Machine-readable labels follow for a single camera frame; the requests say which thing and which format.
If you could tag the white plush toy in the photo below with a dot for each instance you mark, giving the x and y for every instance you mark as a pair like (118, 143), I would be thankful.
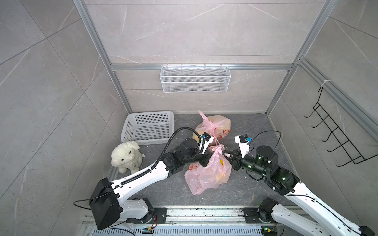
(126, 156)

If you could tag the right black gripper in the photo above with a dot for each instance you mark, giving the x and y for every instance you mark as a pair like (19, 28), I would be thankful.
(236, 158)

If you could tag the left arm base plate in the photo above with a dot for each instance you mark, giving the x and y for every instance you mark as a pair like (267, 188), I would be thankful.
(157, 215)

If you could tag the aluminium mounting rail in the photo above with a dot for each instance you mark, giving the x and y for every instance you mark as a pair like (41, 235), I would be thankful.
(195, 221)

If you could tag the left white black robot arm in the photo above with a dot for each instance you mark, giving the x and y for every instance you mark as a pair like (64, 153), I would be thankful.
(110, 201)

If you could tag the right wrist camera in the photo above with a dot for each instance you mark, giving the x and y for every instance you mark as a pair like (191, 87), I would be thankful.
(243, 142)

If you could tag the white plastic basket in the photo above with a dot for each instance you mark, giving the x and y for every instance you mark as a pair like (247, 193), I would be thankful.
(149, 128)

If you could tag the white wire mesh shelf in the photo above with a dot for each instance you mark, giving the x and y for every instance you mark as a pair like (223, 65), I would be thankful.
(181, 79)

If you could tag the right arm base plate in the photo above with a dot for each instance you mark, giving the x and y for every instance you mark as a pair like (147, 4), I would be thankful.
(256, 215)

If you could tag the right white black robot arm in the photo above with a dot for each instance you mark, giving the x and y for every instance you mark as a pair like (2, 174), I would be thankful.
(325, 221)

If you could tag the black wire hook rack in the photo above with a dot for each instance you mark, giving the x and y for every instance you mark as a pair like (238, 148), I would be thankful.
(335, 132)

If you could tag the pink plastic bag front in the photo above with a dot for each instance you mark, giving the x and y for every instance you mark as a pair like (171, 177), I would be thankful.
(217, 126)

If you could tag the pink strawberry plastic bag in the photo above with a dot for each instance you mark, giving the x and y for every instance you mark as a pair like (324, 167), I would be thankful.
(216, 173)

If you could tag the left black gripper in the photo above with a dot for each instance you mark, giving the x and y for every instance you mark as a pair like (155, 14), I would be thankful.
(205, 157)

